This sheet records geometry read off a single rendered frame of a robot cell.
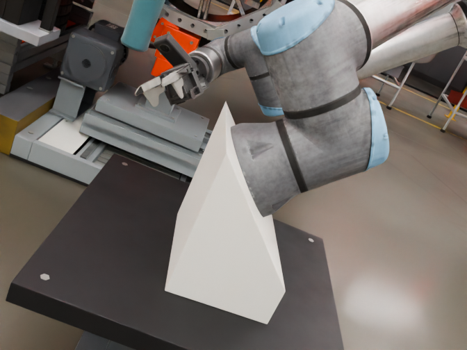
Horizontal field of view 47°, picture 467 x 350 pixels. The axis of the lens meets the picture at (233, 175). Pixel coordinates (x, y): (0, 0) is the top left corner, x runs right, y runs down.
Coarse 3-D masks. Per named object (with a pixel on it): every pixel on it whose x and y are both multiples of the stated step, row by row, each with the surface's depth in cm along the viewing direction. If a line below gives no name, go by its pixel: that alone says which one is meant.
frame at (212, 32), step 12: (276, 0) 169; (168, 12) 172; (180, 12) 174; (252, 12) 175; (264, 12) 171; (180, 24) 174; (204, 24) 173; (228, 24) 173; (240, 24) 173; (252, 24) 172; (204, 36) 175; (216, 36) 174
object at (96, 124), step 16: (96, 112) 194; (80, 128) 191; (96, 128) 191; (112, 128) 190; (128, 128) 196; (112, 144) 193; (128, 144) 192; (144, 144) 192; (160, 144) 192; (176, 144) 197; (160, 160) 194; (176, 160) 194; (192, 160) 193; (192, 176) 196
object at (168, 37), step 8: (160, 40) 125; (168, 40) 124; (176, 40) 126; (160, 48) 126; (168, 48) 125; (176, 48) 126; (168, 56) 128; (176, 56) 128; (184, 56) 128; (176, 64) 130; (192, 64) 130
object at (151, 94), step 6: (156, 78) 125; (144, 84) 123; (150, 84) 124; (156, 84) 125; (138, 90) 121; (144, 90) 123; (150, 90) 125; (156, 90) 126; (162, 90) 127; (150, 96) 125; (156, 96) 126; (150, 102) 125; (156, 102) 126
